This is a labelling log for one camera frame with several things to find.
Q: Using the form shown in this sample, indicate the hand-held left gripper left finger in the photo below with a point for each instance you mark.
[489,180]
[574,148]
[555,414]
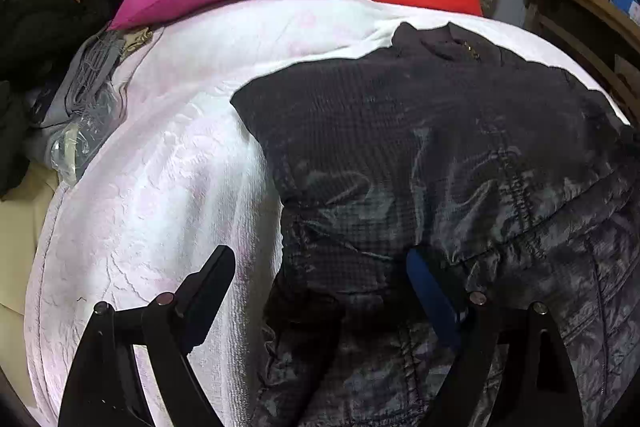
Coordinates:
[202,302]

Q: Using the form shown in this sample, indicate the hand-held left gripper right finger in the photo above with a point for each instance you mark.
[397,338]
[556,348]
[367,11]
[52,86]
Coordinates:
[430,292]

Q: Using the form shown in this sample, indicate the black quilted jacket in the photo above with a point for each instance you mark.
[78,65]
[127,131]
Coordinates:
[400,157]

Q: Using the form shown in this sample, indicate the white bed blanket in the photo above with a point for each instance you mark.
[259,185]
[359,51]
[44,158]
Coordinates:
[175,167]

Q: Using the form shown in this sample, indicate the beige leather sofa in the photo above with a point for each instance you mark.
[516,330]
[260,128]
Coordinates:
[20,247]

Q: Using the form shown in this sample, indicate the clear plastic bag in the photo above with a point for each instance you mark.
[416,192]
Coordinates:
[82,142]

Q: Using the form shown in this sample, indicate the grey garment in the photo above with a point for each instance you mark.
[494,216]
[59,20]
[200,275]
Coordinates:
[85,72]

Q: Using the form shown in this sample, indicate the wooden side table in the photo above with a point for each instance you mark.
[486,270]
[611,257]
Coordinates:
[575,27]

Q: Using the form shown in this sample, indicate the pile of black coats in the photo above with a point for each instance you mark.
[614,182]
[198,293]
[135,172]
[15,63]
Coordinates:
[35,47]

